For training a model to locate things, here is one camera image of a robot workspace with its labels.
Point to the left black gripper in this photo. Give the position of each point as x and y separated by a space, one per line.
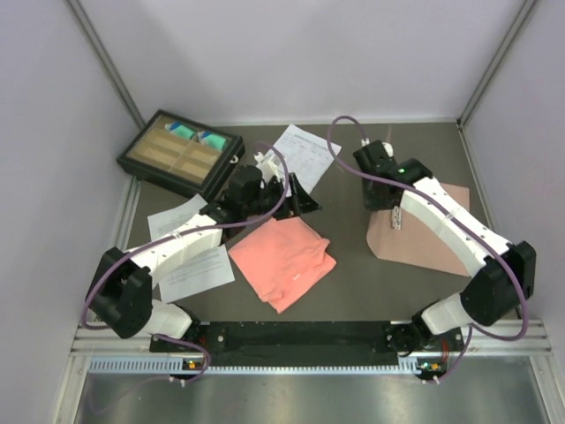
302 201

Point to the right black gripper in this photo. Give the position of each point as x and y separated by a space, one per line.
374 205

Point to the beige paper folder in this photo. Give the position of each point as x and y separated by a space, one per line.
412 244

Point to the white text document sheet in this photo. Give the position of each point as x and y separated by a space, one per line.
205 266

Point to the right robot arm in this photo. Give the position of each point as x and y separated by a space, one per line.
502 273

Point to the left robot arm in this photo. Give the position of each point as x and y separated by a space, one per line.
121 294

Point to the white table form sheet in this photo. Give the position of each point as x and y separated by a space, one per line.
305 154

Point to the pink folded cloth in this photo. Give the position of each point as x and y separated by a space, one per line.
282 260

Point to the right teal roll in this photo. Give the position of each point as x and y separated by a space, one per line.
212 140

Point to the teal roll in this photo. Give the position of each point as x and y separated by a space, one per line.
212 140
180 130

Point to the black compartment box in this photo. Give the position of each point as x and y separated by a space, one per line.
184 167

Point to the left teal roll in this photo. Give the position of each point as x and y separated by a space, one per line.
180 130

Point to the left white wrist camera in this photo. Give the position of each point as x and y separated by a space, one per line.
270 165

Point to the right aluminium frame post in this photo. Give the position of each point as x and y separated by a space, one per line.
516 27

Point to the aluminium frame post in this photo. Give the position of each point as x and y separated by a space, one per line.
87 28
516 27

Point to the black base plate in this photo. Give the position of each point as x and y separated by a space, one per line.
314 343

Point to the grey slotted cable duct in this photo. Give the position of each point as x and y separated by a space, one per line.
184 366

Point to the left aluminium frame post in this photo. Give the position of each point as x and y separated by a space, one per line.
87 28

